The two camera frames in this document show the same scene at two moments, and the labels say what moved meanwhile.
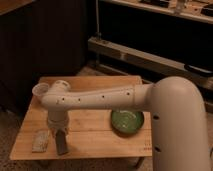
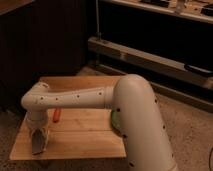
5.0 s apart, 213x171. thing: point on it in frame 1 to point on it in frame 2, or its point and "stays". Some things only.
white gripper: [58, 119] to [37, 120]
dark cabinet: [43, 38] stays
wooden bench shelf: [99, 47] stays
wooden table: [90, 134] stays
